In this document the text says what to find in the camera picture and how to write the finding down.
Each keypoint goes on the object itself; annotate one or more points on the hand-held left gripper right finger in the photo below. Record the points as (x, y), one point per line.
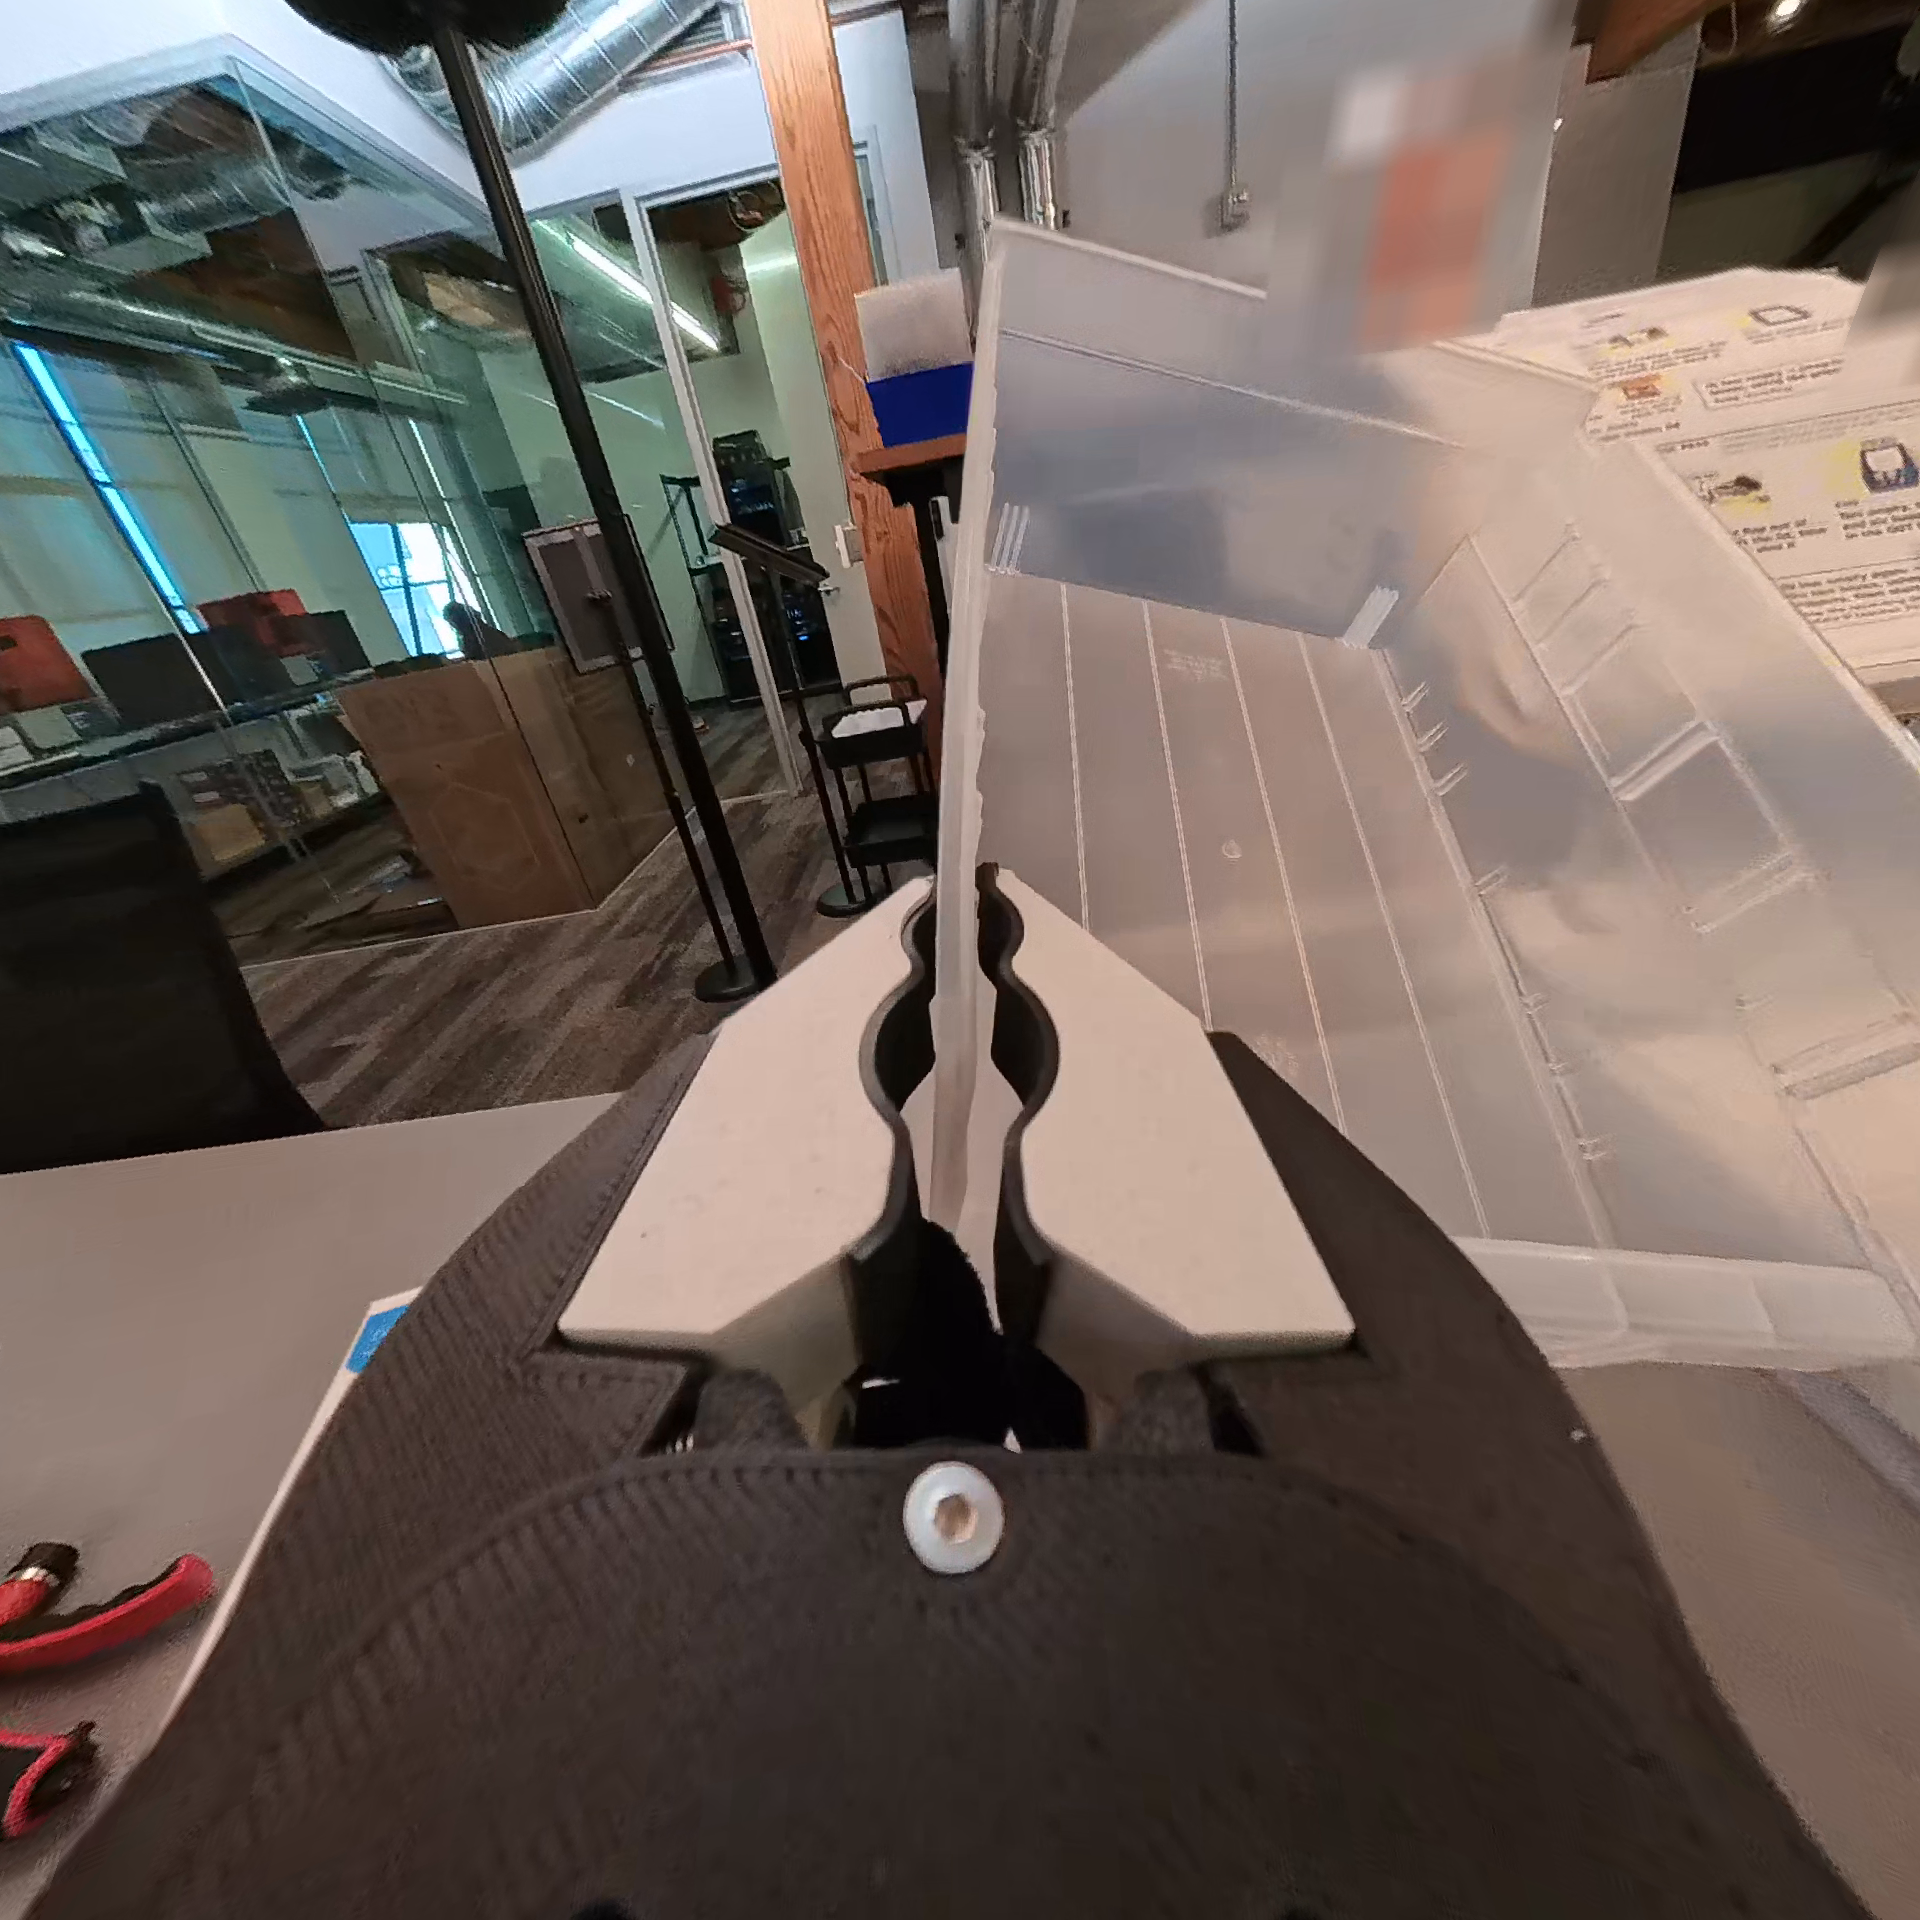
(1186, 1201)

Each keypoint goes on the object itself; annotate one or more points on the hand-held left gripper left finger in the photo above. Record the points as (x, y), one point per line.
(750, 1185)

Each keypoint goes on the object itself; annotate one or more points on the clear plastic bin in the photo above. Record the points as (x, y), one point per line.
(1351, 900)

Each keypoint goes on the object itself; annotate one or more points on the black cart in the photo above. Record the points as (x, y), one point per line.
(887, 818)

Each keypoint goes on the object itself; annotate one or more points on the wooden cabinet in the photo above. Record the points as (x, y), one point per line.
(495, 795)

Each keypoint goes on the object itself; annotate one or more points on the black office chair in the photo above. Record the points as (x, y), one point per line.
(118, 975)

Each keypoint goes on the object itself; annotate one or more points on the black server rack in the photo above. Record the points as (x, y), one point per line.
(750, 494)

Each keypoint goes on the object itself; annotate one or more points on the black pole stand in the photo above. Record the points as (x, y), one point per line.
(600, 494)

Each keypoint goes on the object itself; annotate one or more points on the blue storage bin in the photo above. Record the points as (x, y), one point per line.
(915, 407)

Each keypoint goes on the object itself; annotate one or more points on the wooden pillar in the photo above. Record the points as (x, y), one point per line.
(817, 228)

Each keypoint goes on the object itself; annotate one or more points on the printed instruction sheet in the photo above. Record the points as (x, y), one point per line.
(1771, 434)

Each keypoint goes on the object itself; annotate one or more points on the glass partition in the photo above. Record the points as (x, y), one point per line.
(227, 378)

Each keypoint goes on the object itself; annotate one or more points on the silver air duct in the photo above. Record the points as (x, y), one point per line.
(571, 61)

